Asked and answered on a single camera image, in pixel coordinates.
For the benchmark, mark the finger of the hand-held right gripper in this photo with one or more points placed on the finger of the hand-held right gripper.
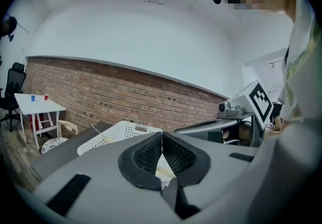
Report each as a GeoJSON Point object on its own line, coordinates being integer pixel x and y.
{"type": "Point", "coordinates": [256, 137]}
{"type": "Point", "coordinates": [208, 127]}

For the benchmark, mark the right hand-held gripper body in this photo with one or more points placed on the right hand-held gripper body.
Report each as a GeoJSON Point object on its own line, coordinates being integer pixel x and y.
{"type": "Point", "coordinates": [260, 102]}

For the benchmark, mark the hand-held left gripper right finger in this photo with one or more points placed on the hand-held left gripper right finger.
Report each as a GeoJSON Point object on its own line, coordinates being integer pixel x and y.
{"type": "Point", "coordinates": [216, 165]}

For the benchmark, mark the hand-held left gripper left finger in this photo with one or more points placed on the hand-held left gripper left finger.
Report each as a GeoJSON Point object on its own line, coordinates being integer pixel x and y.
{"type": "Point", "coordinates": [105, 182]}

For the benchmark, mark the white plastic laundry basket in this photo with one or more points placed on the white plastic laundry basket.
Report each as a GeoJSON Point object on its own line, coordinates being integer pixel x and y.
{"type": "Point", "coordinates": [120, 132]}

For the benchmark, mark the person's right forearm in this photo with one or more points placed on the person's right forearm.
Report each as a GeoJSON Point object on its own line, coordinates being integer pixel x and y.
{"type": "Point", "coordinates": [276, 124]}

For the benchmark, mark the person's white floral shirt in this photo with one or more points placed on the person's white floral shirt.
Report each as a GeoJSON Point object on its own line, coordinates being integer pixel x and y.
{"type": "Point", "coordinates": [299, 67]}

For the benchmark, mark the wooden chair floral cushion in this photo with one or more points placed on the wooden chair floral cushion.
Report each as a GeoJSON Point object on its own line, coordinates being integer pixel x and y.
{"type": "Point", "coordinates": [68, 130]}

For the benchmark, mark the white folding table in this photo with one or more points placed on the white folding table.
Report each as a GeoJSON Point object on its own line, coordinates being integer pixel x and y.
{"type": "Point", "coordinates": [37, 106]}

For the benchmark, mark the blue cup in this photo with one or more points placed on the blue cup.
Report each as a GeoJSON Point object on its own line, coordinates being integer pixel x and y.
{"type": "Point", "coordinates": [33, 98]}

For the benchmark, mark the black office chair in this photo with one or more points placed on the black office chair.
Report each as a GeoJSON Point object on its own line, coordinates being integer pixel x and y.
{"type": "Point", "coordinates": [12, 87]}

